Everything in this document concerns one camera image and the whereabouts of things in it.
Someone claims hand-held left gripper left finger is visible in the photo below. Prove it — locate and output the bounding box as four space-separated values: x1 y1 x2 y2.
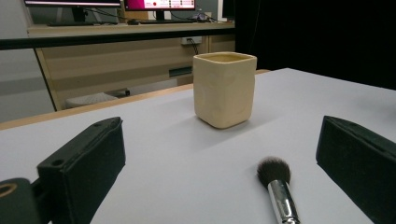
36 116 127 224

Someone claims computer monitor with pink screen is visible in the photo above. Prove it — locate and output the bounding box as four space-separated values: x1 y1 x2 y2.
123 0 197 21

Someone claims black curtain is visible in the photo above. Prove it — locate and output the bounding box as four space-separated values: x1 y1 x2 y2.
233 0 396 91

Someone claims wooden desk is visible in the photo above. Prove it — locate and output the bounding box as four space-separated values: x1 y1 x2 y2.
26 21 236 112

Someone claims white power outlet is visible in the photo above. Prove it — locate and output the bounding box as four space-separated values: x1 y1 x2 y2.
180 35 204 47

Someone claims black power cable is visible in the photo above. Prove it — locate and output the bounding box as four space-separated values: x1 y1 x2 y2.
186 38 201 56

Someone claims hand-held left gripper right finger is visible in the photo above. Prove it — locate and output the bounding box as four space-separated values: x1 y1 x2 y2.
315 115 396 224

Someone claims wide computer monitor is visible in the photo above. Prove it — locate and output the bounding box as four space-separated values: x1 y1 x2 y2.
23 0 122 23

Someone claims black frame crossbar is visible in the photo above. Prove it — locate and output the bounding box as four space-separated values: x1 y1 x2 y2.
0 28 236 51

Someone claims makeup brush with silver ferrule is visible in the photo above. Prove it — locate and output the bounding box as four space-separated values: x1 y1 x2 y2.
257 156 302 224

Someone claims dark keyboard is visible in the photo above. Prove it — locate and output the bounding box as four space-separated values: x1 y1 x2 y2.
46 21 120 27

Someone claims beige square cup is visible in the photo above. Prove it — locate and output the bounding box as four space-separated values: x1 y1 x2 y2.
192 51 258 130

